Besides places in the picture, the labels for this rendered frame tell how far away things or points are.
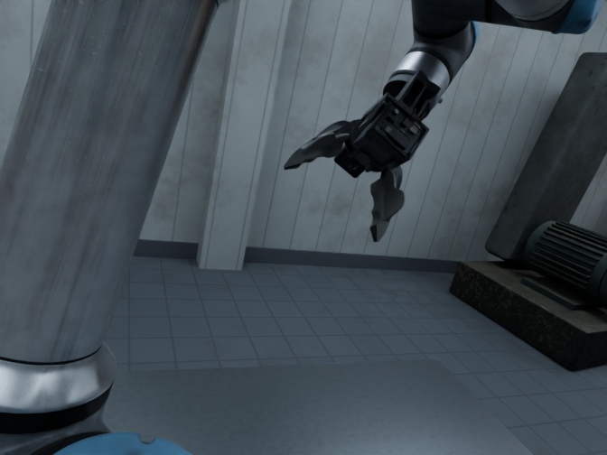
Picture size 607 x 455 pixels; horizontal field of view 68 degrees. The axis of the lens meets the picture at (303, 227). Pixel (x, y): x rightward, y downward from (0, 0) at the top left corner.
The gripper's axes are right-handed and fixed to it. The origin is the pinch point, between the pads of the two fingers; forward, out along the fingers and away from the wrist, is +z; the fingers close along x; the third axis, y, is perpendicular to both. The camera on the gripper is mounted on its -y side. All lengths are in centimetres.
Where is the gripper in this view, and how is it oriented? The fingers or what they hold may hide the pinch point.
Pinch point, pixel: (328, 208)
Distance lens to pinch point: 56.9
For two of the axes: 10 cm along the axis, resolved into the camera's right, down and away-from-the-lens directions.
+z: -5.4, 7.7, -3.3
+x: 7.7, 6.1, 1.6
